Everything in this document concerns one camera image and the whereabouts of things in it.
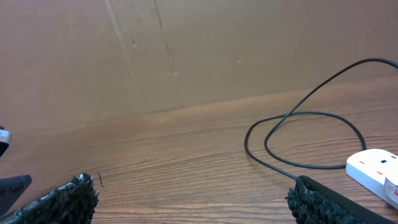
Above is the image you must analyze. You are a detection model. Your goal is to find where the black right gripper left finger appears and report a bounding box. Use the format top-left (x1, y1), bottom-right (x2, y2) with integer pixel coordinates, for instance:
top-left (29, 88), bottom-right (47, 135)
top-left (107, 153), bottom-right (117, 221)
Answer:
top-left (1, 172), bottom-right (99, 224)

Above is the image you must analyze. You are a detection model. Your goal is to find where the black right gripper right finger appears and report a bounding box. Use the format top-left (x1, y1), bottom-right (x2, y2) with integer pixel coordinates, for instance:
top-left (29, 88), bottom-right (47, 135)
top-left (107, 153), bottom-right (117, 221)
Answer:
top-left (285, 175), bottom-right (395, 224)

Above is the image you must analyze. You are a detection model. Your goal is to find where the white power extension strip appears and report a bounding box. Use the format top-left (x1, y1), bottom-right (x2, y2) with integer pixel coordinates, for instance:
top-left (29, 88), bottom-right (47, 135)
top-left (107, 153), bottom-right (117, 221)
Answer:
top-left (345, 149), bottom-right (398, 201)

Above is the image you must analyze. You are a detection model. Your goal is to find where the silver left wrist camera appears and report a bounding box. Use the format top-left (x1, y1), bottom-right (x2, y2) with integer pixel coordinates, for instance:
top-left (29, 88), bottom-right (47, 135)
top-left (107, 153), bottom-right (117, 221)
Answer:
top-left (0, 126), bottom-right (12, 157)

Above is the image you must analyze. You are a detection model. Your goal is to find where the black USB charging cable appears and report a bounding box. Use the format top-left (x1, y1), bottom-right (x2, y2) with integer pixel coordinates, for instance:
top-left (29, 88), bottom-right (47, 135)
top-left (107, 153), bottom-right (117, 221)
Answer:
top-left (244, 57), bottom-right (398, 180)

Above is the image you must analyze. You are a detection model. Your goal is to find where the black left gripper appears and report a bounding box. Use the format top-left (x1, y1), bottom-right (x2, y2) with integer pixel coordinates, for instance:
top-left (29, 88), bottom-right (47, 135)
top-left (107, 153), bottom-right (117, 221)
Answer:
top-left (0, 175), bottom-right (32, 216)

